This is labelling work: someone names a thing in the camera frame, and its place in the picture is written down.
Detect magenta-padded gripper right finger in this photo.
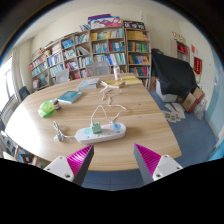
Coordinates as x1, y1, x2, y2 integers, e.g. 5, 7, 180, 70
133, 143, 184, 186

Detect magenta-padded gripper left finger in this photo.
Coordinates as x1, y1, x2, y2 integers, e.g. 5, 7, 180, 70
43, 144, 95, 187

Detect green charger block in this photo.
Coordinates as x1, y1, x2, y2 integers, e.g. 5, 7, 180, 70
90, 122, 103, 135

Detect white charger cable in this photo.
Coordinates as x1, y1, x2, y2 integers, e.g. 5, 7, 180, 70
89, 80, 128, 126

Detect white power strip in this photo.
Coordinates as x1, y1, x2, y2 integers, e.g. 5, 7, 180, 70
74, 122, 127, 145

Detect papers on floor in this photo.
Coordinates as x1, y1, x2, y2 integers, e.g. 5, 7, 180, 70
162, 102, 187, 124

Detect small red-lidded jar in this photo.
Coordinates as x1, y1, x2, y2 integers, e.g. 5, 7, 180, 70
52, 98, 62, 111

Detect bright green plastic container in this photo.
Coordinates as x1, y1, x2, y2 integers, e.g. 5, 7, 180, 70
37, 99, 56, 119

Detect white box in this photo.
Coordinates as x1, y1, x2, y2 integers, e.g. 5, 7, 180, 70
155, 79, 179, 103

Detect teal book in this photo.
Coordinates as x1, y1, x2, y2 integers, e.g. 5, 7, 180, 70
57, 90, 85, 105

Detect clear plastic bag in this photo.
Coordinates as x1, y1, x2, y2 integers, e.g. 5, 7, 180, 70
194, 98, 208, 121

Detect brown cardboard box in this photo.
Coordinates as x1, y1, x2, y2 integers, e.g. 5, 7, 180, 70
181, 87, 205, 114

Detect grey book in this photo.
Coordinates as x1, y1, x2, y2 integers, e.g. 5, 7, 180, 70
76, 77, 101, 92

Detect flat yellow book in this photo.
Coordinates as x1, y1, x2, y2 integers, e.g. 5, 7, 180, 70
120, 74, 144, 87

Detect thick yellow book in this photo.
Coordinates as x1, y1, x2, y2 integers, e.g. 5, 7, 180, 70
99, 79, 126, 89

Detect small grey mesh chair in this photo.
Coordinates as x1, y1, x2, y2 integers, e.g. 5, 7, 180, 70
54, 68, 71, 84

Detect dark office chair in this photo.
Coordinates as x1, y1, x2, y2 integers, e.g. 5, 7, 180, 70
18, 85, 31, 101

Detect black cloth cover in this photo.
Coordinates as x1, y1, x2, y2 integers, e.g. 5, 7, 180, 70
150, 48, 198, 98

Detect white bottle with red label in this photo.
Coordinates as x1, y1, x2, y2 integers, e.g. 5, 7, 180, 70
113, 64, 122, 83

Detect large grey mesh chair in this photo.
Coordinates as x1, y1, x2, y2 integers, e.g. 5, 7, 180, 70
85, 60, 111, 78

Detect window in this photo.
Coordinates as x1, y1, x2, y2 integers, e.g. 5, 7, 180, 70
0, 54, 16, 104

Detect wooden bookshelf unit with books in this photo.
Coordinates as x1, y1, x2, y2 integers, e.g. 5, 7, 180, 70
28, 25, 153, 91

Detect black printed box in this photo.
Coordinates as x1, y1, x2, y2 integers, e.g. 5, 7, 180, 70
123, 20, 147, 31

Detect colourful flat boxes stack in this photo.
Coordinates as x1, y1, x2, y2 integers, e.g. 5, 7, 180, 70
87, 13, 124, 30

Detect red wall hanging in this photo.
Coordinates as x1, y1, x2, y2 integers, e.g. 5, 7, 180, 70
193, 56, 204, 76

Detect small wall shelf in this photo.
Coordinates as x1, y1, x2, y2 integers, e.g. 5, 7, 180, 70
171, 31, 191, 63

